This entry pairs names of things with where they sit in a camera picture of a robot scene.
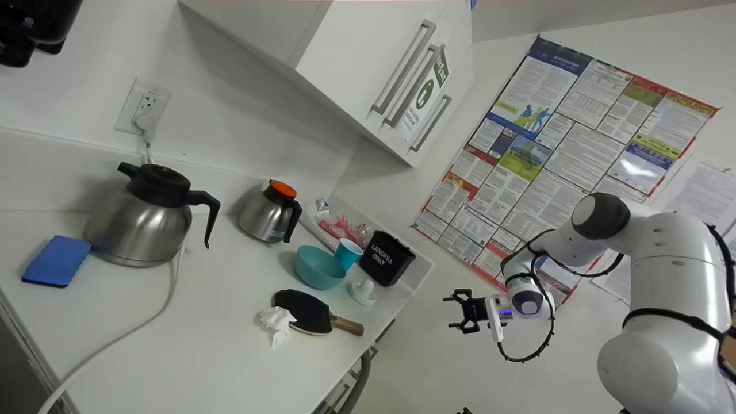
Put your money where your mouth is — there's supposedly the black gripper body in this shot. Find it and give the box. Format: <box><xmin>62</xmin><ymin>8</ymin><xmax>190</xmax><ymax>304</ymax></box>
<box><xmin>457</xmin><ymin>293</ymin><xmax>495</xmax><ymax>334</ymax></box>

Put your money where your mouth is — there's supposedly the black plastic bin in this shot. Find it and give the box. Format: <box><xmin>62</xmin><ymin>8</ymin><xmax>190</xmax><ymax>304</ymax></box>
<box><xmin>355</xmin><ymin>230</ymin><xmax>419</xmax><ymax>289</ymax></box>

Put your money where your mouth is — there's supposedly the blue plastic cup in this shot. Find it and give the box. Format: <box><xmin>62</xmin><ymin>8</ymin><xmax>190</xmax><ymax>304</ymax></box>
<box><xmin>334</xmin><ymin>236</ymin><xmax>365</xmax><ymax>274</ymax></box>

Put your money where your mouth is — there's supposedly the teal bowl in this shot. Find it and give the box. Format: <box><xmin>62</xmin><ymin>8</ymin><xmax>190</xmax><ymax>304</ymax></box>
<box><xmin>291</xmin><ymin>245</ymin><xmax>347</xmax><ymax>293</ymax></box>

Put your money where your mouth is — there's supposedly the crumpled white tissue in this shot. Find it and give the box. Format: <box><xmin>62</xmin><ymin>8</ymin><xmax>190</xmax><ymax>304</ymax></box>
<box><xmin>252</xmin><ymin>304</ymin><xmax>297</xmax><ymax>350</ymax></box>

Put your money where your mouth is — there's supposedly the green stay safe sign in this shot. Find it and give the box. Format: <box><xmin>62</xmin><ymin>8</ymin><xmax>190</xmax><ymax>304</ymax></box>
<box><xmin>400</xmin><ymin>47</ymin><xmax>452</xmax><ymax>149</ymax></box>

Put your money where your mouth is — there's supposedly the small steel carafe orange lid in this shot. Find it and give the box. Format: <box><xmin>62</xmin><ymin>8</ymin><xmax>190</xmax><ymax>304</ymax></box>
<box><xmin>232</xmin><ymin>177</ymin><xmax>306</xmax><ymax>246</ymax></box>

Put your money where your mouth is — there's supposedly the white printed paper sheet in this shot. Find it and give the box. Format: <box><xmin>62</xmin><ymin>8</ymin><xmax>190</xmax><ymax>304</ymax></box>
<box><xmin>669</xmin><ymin>159</ymin><xmax>736</xmax><ymax>233</ymax></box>

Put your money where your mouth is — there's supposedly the large steel carafe black lid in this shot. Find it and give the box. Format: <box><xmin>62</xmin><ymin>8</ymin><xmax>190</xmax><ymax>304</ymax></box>
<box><xmin>79</xmin><ymin>159</ymin><xmax>223</xmax><ymax>270</ymax></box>

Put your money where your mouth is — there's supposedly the blue sponge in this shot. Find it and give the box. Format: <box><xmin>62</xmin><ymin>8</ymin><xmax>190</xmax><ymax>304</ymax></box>
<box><xmin>21</xmin><ymin>233</ymin><xmax>94</xmax><ymax>289</ymax></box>

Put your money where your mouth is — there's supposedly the black coffee machine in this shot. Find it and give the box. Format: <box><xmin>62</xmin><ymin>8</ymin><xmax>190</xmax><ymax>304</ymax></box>
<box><xmin>0</xmin><ymin>0</ymin><xmax>87</xmax><ymax>70</ymax></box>

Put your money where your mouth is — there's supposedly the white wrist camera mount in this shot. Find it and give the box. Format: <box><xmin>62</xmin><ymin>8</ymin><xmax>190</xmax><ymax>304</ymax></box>
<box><xmin>484</xmin><ymin>293</ymin><xmax>511</xmax><ymax>345</ymax></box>

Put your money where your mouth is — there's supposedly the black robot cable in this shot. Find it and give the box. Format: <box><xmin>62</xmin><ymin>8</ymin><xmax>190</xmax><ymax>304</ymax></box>
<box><xmin>495</xmin><ymin>227</ymin><xmax>627</xmax><ymax>368</ymax></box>

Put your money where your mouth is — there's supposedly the grey drawer handle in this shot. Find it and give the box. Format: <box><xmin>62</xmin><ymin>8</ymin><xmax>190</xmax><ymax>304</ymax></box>
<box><xmin>315</xmin><ymin>345</ymin><xmax>380</xmax><ymax>414</ymax></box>

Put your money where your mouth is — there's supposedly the long silver cabinet handle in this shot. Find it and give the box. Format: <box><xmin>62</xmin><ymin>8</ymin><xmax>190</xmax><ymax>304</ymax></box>
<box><xmin>406</xmin><ymin>95</ymin><xmax>455</xmax><ymax>154</ymax></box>
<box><xmin>381</xmin><ymin>44</ymin><xmax>449</xmax><ymax>128</ymax></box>
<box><xmin>369</xmin><ymin>18</ymin><xmax>438</xmax><ymax>119</ymax></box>

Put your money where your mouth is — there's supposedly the large colourful wall poster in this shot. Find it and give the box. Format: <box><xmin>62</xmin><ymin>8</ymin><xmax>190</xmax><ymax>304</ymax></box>
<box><xmin>409</xmin><ymin>34</ymin><xmax>721</xmax><ymax>309</ymax></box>

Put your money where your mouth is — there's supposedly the white wall cabinet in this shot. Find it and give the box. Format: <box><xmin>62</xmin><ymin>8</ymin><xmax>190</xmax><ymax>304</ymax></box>
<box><xmin>177</xmin><ymin>0</ymin><xmax>475</xmax><ymax>170</ymax></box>

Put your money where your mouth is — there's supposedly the white power cord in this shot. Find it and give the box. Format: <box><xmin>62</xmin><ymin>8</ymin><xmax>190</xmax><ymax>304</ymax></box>
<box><xmin>37</xmin><ymin>110</ymin><xmax>183</xmax><ymax>414</ymax></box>

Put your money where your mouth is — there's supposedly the white wall outlet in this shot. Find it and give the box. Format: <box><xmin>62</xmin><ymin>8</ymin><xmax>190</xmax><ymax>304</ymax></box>
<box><xmin>113</xmin><ymin>75</ymin><xmax>175</xmax><ymax>143</ymax></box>

